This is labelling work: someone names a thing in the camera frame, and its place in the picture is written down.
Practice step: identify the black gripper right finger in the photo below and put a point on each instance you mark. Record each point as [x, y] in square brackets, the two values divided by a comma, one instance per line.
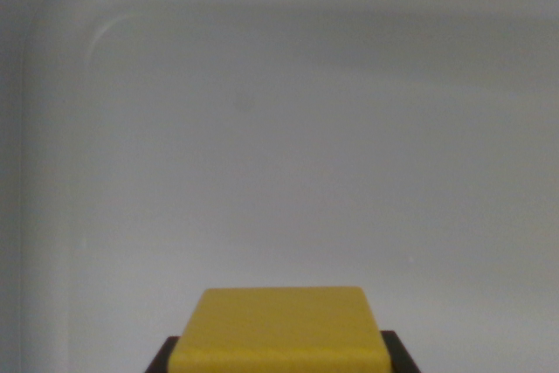
[402, 353]

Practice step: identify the yellow cube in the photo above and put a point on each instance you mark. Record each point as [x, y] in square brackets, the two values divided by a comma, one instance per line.
[279, 329]

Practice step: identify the grey plastic bin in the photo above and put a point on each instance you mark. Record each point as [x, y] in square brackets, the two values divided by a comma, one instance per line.
[279, 150]

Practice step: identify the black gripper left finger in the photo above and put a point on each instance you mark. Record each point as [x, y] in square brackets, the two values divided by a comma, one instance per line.
[162, 357]

